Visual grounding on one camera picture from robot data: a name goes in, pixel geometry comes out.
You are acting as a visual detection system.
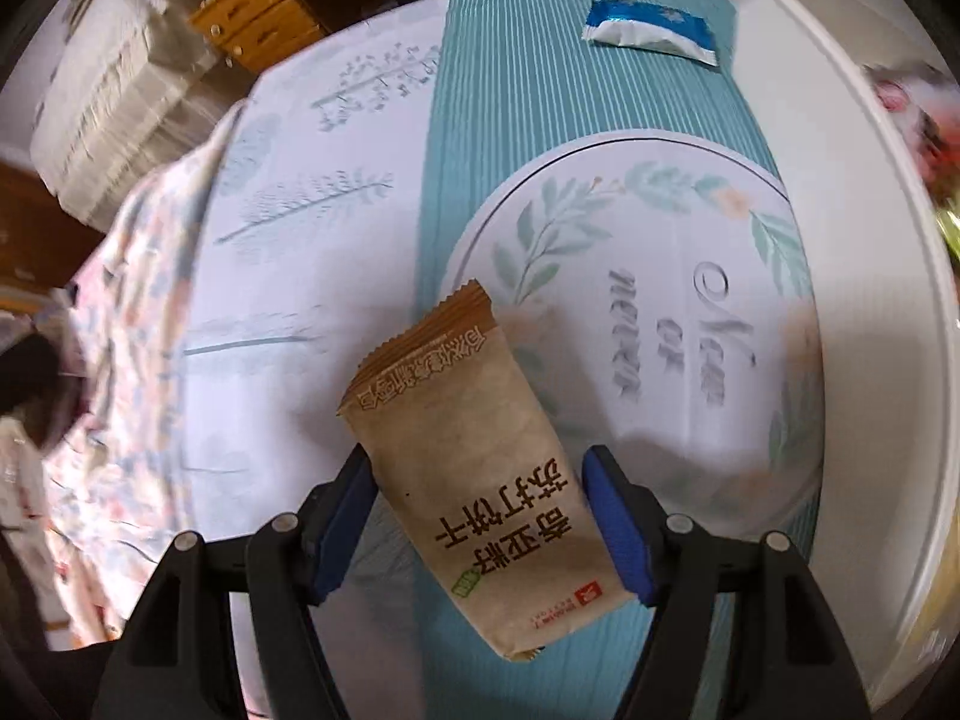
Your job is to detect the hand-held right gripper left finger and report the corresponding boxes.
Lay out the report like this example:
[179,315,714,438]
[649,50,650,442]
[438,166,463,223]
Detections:
[88,442,376,720]

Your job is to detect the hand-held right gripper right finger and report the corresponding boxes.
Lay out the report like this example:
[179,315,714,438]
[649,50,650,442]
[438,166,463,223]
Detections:
[581,444,871,720]

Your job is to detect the brown paper cracker packet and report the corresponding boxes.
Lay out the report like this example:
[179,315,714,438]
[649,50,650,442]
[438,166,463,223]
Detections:
[337,279,627,662]

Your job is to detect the white plastic tray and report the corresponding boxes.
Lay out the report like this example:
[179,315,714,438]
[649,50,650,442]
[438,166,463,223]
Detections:
[731,0,960,698]

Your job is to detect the teal leaf printed tablecloth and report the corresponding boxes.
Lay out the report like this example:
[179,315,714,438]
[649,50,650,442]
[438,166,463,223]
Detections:
[176,0,822,720]

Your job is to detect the floral blanket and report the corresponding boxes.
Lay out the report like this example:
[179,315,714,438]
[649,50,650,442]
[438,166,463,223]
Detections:
[41,105,248,650]

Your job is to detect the blue snowflake snack packet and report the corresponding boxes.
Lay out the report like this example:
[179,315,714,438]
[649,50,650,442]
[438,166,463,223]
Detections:
[581,0,719,70]

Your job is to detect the red and white striped packet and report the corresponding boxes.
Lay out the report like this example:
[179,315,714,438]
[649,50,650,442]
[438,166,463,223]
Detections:
[862,64,960,200]

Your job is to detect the wooden desk with drawers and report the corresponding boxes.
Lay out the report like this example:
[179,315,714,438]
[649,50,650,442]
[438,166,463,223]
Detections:
[187,0,451,68]

